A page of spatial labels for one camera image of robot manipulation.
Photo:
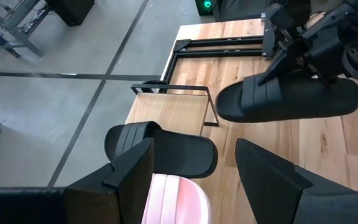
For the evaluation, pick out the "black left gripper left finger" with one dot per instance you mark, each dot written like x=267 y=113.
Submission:
x=129 y=186

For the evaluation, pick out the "black speaker box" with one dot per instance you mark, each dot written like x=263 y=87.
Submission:
x=71 y=11

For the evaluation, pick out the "black computer tower green light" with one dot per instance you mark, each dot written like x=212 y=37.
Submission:
x=205 y=6

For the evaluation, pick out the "pink slide sandal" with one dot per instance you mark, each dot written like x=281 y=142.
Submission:
x=176 y=202

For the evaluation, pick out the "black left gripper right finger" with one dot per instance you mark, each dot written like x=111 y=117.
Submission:
x=278 y=186

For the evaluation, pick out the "wooden desk grey metal frame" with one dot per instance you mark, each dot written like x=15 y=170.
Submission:
x=14 y=34

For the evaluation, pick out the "black metal shoe rack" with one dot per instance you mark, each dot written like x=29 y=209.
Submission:
x=222 y=53

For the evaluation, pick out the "wooden shelf black metal frame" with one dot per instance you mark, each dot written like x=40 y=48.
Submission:
x=169 y=112

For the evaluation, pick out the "black slide sandal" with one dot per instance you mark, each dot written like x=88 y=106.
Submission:
x=182 y=152
x=306 y=102

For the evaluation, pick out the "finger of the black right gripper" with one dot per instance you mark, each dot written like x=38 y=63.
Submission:
x=280 y=65
x=329 y=81

